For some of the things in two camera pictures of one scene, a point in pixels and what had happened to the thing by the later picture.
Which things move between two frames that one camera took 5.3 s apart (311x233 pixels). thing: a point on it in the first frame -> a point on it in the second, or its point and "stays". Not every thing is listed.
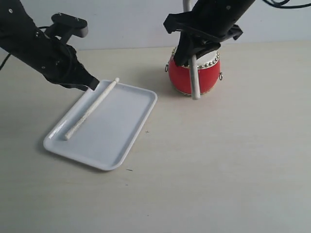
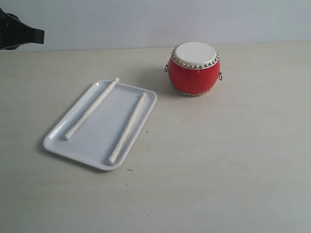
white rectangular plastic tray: (106, 138) stays
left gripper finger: (79, 74) -> (14, 33)
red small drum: (209, 70) stays
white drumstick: (195, 88) -> (128, 131)
